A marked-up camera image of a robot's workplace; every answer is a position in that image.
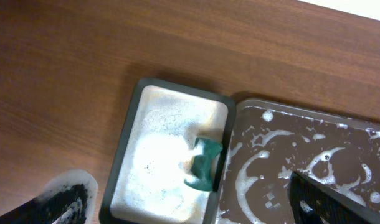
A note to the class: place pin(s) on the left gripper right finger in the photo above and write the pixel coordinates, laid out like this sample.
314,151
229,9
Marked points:
313,202

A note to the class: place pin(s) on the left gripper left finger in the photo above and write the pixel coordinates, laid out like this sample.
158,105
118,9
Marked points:
68,198

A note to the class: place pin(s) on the yellow green sponge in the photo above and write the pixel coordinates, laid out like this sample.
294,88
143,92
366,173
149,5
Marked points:
205,151

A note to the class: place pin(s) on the dark brown serving tray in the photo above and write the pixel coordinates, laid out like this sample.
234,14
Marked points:
269,141

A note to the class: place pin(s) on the black soapy water tray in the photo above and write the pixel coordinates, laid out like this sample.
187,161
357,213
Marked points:
159,142

